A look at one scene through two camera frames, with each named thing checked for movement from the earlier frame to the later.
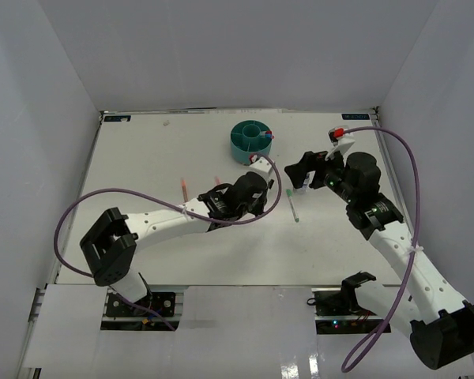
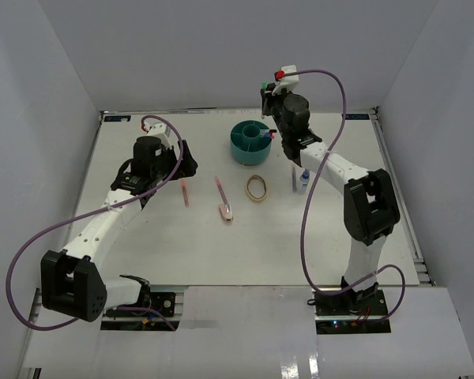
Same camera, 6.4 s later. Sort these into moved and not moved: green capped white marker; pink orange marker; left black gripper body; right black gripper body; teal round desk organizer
Moved: green capped white marker; right black gripper body; left black gripper body
Not moved: pink orange marker; teal round desk organizer
